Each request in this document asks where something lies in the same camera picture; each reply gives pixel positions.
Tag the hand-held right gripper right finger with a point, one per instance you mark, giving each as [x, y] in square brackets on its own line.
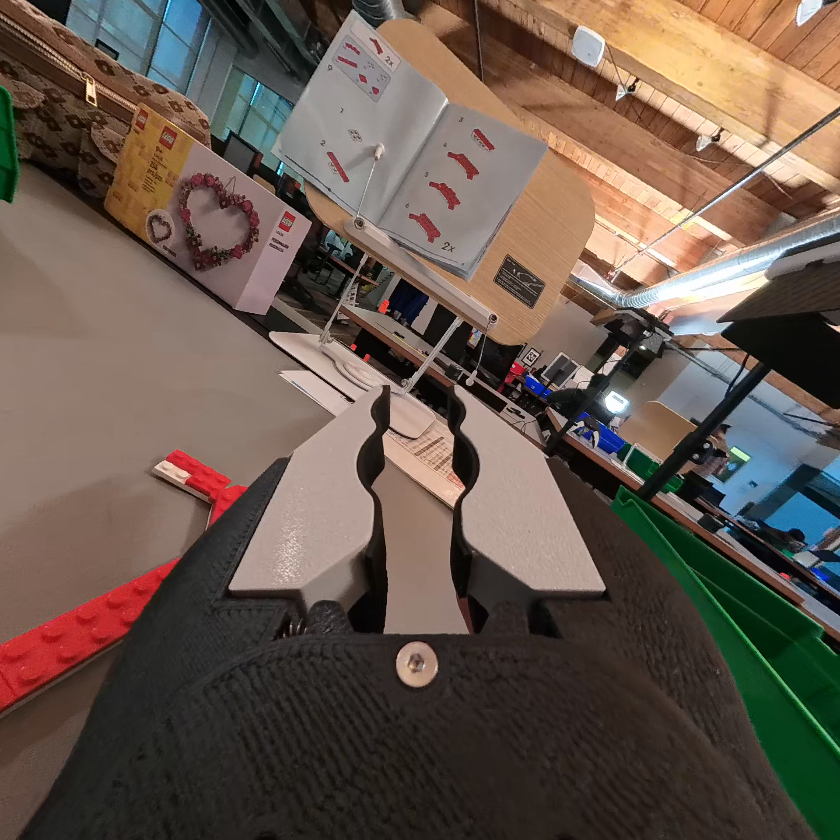
[525, 525]

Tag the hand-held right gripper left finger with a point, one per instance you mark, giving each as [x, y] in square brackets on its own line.
[315, 518]

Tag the red lego plate assembly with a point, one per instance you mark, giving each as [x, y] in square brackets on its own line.
[65, 636]

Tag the lego set box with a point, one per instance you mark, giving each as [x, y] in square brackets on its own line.
[216, 216]

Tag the lego instruction booklet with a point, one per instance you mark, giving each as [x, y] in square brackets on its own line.
[407, 118]

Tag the blue storage bin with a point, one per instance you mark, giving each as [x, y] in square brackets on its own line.
[604, 436]
[538, 386]

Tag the white printed paper sheet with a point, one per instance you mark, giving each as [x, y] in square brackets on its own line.
[420, 453]

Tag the green plastic bin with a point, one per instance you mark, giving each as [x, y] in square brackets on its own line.
[649, 469]
[8, 144]
[774, 689]

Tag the black light stand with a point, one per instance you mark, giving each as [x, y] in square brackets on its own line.
[774, 334]

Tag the brown patterned bag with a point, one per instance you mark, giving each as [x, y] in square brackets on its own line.
[59, 111]

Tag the white ceiling access point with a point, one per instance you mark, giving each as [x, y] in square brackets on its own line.
[589, 46]

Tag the black camera tripod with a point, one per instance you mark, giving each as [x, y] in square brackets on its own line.
[633, 328]

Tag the silver ventilation duct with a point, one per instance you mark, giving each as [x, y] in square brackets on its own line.
[722, 275]

